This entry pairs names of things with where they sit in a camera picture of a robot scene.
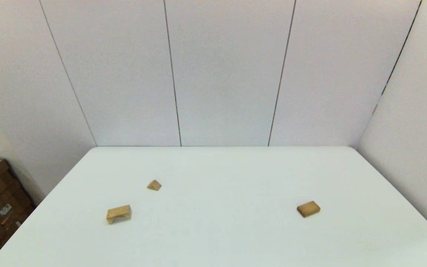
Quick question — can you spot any arched wooden building block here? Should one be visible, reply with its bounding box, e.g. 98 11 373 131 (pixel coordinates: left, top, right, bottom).
106 205 132 224

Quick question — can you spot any labelled brown cardboard box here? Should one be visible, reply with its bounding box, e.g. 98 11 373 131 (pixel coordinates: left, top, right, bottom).
0 177 35 254

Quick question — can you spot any rectangular wooden building block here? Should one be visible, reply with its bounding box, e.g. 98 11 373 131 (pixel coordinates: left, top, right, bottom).
297 201 321 218

